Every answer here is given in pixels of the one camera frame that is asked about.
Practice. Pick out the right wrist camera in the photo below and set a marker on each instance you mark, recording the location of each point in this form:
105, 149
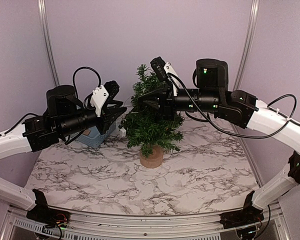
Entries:
164, 72

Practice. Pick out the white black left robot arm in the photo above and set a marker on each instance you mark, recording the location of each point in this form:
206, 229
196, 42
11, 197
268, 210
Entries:
33, 133

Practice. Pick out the left aluminium corner post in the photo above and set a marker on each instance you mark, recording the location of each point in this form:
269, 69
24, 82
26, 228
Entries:
43, 17

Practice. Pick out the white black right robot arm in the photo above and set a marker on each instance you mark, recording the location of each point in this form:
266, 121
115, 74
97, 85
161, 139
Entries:
248, 112

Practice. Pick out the small green christmas tree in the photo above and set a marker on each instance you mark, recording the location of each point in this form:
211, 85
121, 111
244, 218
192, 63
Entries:
146, 128

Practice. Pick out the right aluminium corner post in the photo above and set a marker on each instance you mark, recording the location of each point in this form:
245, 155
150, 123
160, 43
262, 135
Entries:
250, 34

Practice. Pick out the aluminium front rail frame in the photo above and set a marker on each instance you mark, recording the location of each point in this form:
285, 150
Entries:
82, 225

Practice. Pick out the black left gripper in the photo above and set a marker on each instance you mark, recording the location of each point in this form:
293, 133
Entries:
106, 121

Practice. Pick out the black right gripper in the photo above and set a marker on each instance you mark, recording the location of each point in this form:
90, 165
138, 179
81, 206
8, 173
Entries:
165, 106

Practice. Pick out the aluminium corner post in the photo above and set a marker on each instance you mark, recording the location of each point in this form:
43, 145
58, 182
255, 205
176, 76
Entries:
43, 17
250, 34

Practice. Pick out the light blue perforated plastic basket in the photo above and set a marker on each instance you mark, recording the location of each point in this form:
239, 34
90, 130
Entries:
92, 137

